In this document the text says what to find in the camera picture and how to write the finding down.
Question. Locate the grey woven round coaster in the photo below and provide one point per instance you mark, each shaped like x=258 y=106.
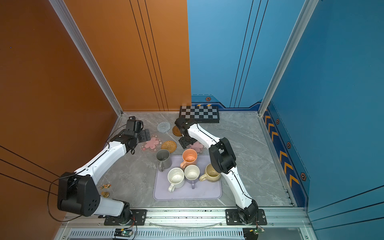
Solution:
x=163 y=127

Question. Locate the brown wooden round coaster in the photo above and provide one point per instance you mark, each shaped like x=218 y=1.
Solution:
x=176 y=131

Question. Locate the pink flower coaster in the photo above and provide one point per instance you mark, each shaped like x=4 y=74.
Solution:
x=198 y=147
x=153 y=145

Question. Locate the white mug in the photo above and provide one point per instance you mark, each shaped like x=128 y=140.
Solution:
x=176 y=178

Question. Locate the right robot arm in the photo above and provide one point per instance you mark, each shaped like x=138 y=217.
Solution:
x=223 y=160

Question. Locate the small brass objects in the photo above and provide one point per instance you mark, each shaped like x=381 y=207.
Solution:
x=104 y=188

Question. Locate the circuit board right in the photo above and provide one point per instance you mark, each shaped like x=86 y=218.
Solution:
x=251 y=233

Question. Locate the lavender mug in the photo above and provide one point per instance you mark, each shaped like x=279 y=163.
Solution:
x=192 y=174

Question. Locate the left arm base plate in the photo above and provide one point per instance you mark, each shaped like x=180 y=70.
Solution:
x=135 y=216

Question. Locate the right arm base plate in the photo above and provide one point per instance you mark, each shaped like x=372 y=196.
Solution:
x=233 y=218

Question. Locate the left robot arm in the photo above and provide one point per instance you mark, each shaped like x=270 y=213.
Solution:
x=78 y=193

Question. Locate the black white chessboard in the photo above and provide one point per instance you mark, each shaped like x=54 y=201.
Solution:
x=200 y=113

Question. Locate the yellow rattan round coaster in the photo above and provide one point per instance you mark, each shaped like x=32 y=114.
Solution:
x=171 y=146

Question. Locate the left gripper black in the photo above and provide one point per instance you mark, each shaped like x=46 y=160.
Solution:
x=145 y=135

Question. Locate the green circuit board left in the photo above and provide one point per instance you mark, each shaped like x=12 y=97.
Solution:
x=123 y=233

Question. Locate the lavender silicone tray mat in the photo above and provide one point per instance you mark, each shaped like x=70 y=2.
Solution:
x=204 y=190

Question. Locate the aluminium front rail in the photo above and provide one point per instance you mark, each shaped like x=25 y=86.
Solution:
x=200 y=223

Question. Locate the grey mug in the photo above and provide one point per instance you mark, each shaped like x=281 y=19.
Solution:
x=164 y=160

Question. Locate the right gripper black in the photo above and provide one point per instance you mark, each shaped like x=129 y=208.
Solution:
x=184 y=143

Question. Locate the yellow mug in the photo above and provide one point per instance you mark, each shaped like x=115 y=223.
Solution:
x=210 y=174

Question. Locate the orange mug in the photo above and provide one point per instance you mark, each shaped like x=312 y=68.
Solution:
x=189 y=158

